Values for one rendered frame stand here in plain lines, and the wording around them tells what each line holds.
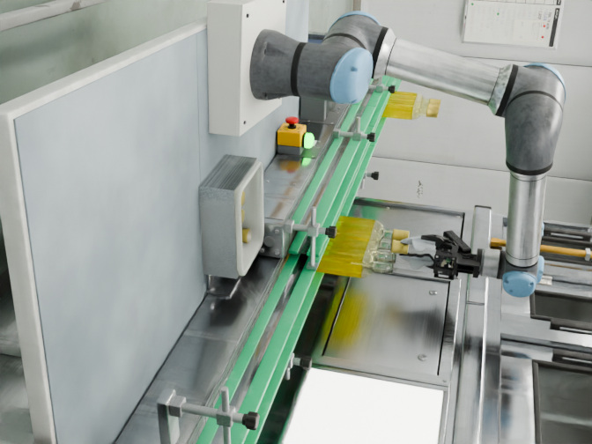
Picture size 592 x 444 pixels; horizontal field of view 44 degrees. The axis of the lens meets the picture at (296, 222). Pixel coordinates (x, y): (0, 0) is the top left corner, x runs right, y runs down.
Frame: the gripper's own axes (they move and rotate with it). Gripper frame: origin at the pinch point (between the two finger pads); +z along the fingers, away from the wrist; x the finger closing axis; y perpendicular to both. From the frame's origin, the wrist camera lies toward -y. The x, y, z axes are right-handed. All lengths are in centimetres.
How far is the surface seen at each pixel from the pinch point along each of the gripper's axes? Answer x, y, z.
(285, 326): -4, 47, 21
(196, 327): -6, 55, 39
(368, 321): 12.6, 18.1, 6.2
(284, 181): -15.6, 0.0, 33.5
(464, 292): 14.9, -4.8, -17.3
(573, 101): 150, -575, -111
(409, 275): 12.0, -5.3, -1.5
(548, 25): 77, -574, -74
